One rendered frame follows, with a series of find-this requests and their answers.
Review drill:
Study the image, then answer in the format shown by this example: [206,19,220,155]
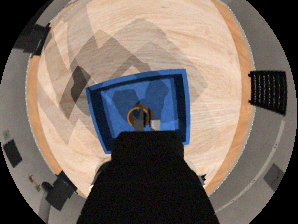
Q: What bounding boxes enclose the blue shallow tray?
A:
[85,68,190,155]

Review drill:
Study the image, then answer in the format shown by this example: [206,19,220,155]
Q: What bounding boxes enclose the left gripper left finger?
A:
[133,109,145,131]

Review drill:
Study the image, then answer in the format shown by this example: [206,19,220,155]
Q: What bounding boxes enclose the bronze ring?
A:
[128,104,149,127]

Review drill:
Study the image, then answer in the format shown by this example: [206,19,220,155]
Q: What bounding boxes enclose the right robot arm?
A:
[39,177,73,224]

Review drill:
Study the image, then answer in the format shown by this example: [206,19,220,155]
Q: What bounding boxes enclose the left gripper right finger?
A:
[149,109,161,131]

